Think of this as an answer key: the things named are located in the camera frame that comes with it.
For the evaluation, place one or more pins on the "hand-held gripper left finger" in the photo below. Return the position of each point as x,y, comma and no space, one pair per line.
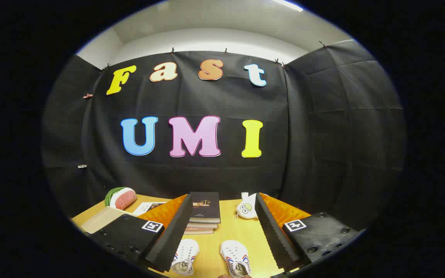
172,239

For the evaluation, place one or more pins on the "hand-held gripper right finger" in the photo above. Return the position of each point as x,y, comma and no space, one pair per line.
274,235

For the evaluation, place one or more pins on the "white canvas shoe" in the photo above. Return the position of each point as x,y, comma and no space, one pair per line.
185,255
235,256

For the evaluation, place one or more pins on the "cream fabric storage box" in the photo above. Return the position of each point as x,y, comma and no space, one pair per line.
102,220

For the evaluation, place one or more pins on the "dark brown book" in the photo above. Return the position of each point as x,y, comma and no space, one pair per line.
203,225

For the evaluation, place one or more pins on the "white plush toy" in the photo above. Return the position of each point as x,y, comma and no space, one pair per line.
247,208

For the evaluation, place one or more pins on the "white portrait cover book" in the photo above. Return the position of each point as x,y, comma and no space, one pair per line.
145,208

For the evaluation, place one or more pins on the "black hardcover book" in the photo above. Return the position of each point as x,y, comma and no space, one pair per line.
205,206

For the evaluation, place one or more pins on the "watermelon slice toy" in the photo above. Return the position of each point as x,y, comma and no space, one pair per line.
122,199

